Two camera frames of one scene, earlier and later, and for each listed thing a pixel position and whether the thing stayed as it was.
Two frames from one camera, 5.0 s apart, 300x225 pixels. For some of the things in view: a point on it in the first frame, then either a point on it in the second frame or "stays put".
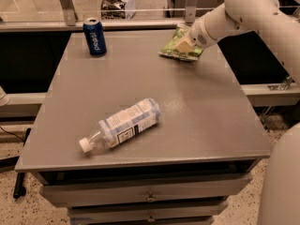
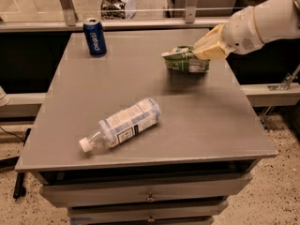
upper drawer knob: (151, 198) stays put
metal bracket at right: (282, 86) stays put
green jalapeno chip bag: (171, 48) -> (182, 58)
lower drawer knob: (151, 219) stays put
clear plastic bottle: (112, 130) stays put
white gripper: (198, 35) -> (242, 32)
